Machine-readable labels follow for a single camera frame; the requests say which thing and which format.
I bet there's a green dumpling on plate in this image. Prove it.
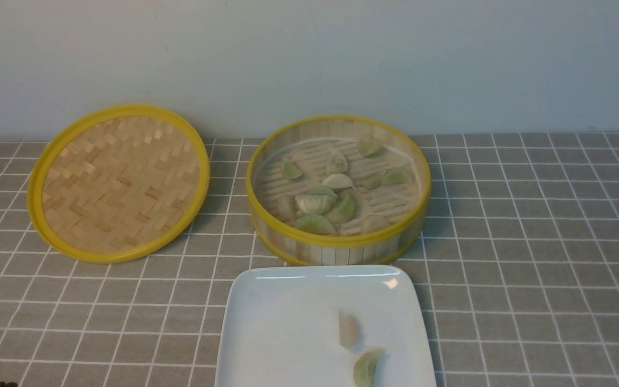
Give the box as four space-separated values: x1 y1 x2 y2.
352 348 386 387

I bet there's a grey checkered tablecloth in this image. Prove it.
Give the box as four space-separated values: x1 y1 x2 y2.
0 133 619 386

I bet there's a yellow-rimmed bamboo steamer basket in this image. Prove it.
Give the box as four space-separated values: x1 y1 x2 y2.
246 117 432 266

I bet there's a white square plate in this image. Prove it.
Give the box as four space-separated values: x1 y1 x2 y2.
214 265 437 386

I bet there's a green dumpling right side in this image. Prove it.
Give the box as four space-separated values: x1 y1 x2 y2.
380 168 412 187

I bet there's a white dumpling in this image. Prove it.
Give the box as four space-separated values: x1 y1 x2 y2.
294 195 337 215
337 310 359 349

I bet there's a green dumpling at back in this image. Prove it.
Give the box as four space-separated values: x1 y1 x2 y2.
356 136 382 157

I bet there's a pale green front dumpling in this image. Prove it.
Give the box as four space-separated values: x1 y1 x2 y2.
294 214 337 235

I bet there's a small green left dumpling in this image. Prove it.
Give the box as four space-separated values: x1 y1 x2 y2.
280 160 303 181

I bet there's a yellow-rimmed bamboo steamer lid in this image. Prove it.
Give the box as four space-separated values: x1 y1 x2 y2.
27 105 211 264

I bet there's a white dumpling in steamer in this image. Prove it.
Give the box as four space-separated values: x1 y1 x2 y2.
294 195 337 215

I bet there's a pale dumpling in steamer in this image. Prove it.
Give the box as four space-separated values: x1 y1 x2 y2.
325 149 349 175

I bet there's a green dumpling in steamer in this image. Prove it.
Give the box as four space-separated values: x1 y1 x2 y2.
325 195 357 225

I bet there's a pale dumpling front right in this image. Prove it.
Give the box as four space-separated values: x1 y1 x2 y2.
361 215 391 235

